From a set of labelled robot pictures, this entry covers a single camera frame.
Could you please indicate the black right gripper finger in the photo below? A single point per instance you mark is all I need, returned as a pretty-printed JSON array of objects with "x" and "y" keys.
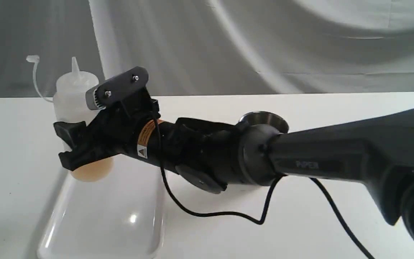
[
  {"x": 75, "y": 157},
  {"x": 70, "y": 133}
]

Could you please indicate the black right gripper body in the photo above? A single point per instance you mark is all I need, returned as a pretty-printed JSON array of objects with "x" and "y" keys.
[{"x": 127, "y": 127}]

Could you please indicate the translucent squeeze bottle amber liquid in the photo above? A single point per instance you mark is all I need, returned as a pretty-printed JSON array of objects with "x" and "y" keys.
[{"x": 70, "y": 106}]

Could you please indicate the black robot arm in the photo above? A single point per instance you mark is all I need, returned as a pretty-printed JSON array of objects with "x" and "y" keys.
[{"x": 377, "y": 152}]

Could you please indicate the stainless steel cup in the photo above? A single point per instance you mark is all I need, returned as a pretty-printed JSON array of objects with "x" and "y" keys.
[{"x": 263, "y": 117}]

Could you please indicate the white rectangular plastic tray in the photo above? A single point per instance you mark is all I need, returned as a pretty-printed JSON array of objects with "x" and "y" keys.
[{"x": 118, "y": 217}]

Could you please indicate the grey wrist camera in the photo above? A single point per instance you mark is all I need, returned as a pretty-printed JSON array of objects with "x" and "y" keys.
[{"x": 129, "y": 84}]

